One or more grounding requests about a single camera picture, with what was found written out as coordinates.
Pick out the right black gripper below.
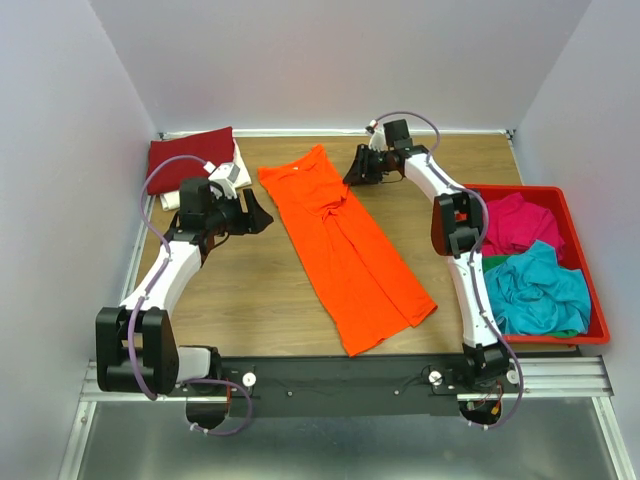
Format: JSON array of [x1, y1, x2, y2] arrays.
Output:
[[339, 145, 390, 188]]

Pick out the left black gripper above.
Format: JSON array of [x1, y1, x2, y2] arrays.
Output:
[[206, 188, 274, 235]]

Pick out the orange t-shirt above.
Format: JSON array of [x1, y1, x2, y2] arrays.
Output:
[[258, 145, 437, 356]]

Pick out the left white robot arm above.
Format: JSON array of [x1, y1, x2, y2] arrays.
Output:
[[96, 177, 273, 399]]

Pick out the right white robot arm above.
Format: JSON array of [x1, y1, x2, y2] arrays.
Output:
[[343, 117, 511, 392]]

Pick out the folded dark red t-shirt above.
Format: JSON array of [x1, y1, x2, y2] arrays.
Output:
[[147, 126, 234, 195]]

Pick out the folded white t-shirt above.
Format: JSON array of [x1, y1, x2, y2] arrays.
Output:
[[159, 142, 252, 211]]

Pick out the green t-shirt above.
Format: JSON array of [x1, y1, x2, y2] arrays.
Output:
[[480, 254, 586, 340]]

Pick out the magenta t-shirt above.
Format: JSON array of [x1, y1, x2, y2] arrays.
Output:
[[482, 193, 566, 260]]

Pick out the red plastic bin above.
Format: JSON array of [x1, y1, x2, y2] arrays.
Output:
[[462, 184, 611, 345]]

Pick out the teal t-shirt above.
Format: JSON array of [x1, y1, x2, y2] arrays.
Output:
[[482, 239, 592, 337]]

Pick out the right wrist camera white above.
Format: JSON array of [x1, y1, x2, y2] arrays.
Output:
[[365, 119, 387, 151]]

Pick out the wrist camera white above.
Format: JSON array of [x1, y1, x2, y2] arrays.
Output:
[[203, 162, 240, 199], [365, 119, 387, 151]]

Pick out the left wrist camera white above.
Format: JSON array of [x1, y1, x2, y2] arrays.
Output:
[[203, 162, 240, 199]]

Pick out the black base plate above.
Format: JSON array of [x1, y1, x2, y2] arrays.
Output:
[[164, 353, 521, 420]]

